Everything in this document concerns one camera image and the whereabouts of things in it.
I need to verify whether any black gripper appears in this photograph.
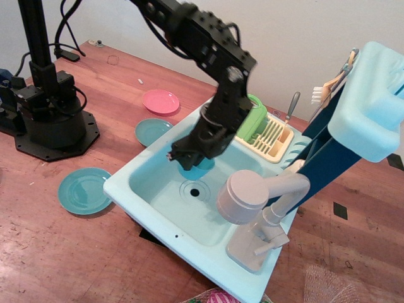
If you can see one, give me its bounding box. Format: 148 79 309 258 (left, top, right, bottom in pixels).
167 121 235 171

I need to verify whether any small teal saucer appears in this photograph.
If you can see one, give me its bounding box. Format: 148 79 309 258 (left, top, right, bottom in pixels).
134 118 174 147

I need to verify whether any large teal plate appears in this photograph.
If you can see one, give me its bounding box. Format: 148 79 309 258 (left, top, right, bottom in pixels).
57 167 112 215

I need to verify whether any grey toy faucet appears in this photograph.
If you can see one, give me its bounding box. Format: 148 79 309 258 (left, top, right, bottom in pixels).
217 170 311 273

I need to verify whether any grey handled toy utensil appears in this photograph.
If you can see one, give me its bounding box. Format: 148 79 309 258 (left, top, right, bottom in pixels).
284 91 300 127

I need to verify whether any pink mesh ball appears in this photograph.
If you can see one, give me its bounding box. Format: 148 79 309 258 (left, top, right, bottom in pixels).
181 288 240 303

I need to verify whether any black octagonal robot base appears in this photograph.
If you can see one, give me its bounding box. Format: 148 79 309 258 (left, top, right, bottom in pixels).
1 95 100 162

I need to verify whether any teal toy cup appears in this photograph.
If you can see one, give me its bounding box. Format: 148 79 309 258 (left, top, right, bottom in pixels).
177 158 215 181

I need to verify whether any pink toy plate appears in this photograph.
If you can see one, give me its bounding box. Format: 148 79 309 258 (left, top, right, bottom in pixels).
142 89 180 115

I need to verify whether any light blue sink shelf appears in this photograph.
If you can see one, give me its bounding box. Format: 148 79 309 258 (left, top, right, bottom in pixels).
328 42 403 162

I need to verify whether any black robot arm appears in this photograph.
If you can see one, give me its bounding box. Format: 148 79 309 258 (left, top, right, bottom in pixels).
14 1 256 170

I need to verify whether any dark blue shelf post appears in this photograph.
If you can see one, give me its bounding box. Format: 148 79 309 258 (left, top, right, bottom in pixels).
289 88 361 212

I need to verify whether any light blue toy sink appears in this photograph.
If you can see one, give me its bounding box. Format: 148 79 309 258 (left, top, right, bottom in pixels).
104 110 309 302

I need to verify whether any black cable clamp mount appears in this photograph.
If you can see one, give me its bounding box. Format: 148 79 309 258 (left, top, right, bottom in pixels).
53 0 86 62

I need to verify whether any white bristle dish brush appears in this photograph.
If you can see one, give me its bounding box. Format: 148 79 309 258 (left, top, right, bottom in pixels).
311 48 359 109

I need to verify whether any green cutting board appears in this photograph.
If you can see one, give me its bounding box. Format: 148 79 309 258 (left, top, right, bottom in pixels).
236 94 267 141

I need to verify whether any cream dish rack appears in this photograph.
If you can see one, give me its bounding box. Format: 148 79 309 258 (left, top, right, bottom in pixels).
235 113 294 163

